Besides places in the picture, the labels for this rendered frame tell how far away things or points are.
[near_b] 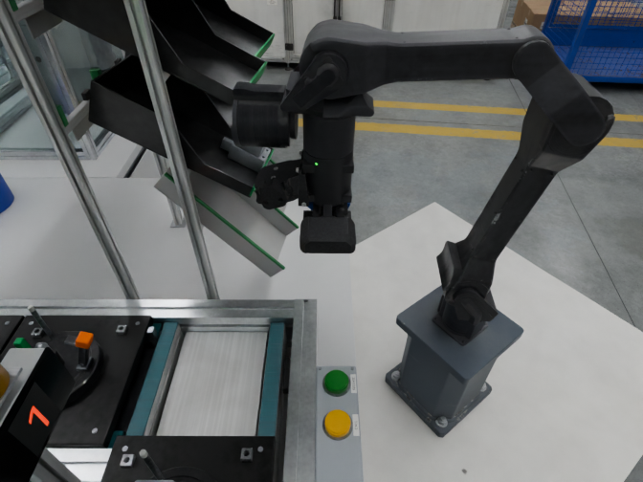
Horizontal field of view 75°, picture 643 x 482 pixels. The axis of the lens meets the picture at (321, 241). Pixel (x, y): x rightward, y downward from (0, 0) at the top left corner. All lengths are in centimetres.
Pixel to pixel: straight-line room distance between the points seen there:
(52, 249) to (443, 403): 102
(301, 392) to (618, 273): 219
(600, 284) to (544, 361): 162
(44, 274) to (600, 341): 128
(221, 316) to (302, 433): 28
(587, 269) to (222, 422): 220
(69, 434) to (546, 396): 83
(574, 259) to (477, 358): 201
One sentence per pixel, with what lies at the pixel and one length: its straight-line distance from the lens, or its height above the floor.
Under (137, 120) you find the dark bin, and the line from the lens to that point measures 74.
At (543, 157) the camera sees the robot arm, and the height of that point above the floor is 138.
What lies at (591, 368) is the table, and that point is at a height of 86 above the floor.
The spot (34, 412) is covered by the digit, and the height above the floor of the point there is 121.
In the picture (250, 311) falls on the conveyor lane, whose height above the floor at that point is 96.
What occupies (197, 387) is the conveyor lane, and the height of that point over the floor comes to 92.
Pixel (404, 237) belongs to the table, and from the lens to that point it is 115.
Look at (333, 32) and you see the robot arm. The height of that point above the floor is 150.
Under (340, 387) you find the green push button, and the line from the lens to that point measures 73.
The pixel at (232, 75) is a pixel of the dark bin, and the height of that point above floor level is 136.
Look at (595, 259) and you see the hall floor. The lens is 273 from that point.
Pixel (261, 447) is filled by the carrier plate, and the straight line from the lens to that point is 70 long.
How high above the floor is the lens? 162
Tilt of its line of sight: 42 degrees down
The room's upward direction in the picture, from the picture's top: straight up
